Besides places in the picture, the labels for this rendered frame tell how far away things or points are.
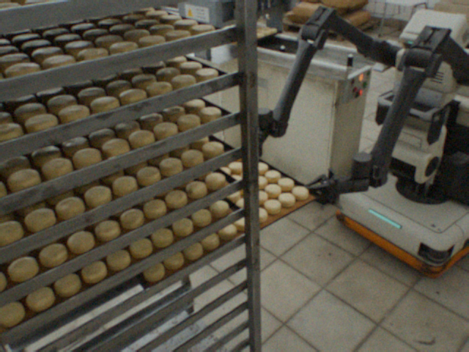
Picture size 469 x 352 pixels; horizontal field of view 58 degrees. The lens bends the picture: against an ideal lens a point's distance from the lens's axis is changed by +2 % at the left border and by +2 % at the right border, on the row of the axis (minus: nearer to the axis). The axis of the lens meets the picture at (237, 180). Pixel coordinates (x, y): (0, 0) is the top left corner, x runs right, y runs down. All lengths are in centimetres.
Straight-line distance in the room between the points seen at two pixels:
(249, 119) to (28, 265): 53
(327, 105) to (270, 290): 103
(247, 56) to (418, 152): 135
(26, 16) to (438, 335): 195
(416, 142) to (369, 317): 83
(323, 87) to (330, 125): 21
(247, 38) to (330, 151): 167
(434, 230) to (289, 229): 78
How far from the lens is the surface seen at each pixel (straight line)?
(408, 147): 211
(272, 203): 124
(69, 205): 88
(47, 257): 92
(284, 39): 281
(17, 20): 70
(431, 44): 143
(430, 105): 196
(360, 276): 229
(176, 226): 104
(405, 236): 225
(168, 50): 79
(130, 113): 79
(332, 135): 240
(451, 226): 228
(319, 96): 236
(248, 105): 90
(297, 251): 237
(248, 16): 85
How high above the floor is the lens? 163
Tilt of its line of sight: 34 degrees down
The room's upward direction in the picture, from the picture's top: 3 degrees counter-clockwise
